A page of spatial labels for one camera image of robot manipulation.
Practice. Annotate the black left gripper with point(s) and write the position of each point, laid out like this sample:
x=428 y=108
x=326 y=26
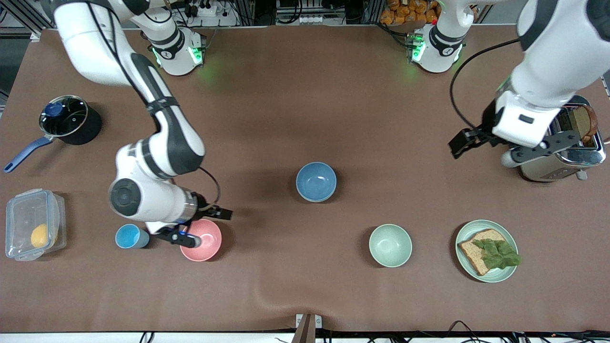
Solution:
x=487 y=125

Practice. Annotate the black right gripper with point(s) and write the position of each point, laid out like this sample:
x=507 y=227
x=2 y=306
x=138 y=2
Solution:
x=208 y=209

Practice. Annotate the blue bowl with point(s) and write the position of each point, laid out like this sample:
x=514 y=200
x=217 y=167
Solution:
x=316 y=182

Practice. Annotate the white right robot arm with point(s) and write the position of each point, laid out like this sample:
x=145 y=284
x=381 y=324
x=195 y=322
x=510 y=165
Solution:
x=167 y=143

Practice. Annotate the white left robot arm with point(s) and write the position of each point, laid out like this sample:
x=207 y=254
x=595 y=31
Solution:
x=548 y=62

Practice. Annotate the pink bowl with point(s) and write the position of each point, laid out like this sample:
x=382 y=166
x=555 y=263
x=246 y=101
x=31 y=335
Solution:
x=207 y=248

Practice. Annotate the light green bowl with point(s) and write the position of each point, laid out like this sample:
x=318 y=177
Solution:
x=390 y=245

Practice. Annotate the blue cup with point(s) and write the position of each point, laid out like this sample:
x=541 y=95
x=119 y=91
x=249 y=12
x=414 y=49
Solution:
x=128 y=237

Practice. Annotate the light green plate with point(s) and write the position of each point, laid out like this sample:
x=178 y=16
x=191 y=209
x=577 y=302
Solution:
x=505 y=228

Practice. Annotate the silver toaster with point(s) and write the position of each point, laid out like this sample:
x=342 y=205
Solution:
x=572 y=164

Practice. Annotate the toasted bread slice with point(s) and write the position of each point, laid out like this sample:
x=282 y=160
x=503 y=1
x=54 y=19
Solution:
x=584 y=121

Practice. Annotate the green lettuce leaf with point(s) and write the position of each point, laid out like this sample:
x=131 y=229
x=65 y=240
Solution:
x=498 y=255

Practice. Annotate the brown bread slice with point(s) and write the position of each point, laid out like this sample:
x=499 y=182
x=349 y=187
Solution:
x=476 y=262

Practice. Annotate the brown tablecloth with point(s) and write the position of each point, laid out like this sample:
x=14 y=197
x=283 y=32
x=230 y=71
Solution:
x=286 y=95

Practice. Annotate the bag of orange snacks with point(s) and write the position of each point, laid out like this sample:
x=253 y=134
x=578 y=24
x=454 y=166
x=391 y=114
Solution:
x=410 y=12

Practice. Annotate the metal table clamp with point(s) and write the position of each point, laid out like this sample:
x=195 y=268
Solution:
x=308 y=326

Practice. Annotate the yellow lemon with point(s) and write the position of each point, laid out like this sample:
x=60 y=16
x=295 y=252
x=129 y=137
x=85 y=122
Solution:
x=39 y=236

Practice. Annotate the glass lid with blue knob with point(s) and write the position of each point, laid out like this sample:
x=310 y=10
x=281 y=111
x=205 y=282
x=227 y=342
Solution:
x=64 y=116

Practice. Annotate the clear plastic lidded container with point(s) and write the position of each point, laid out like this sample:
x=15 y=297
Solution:
x=33 y=224

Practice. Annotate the white power strip with plugs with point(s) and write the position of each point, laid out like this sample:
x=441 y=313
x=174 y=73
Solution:
x=205 y=8

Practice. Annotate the aluminium frame profile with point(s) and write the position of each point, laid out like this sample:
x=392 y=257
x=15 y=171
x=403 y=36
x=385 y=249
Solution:
x=19 y=14

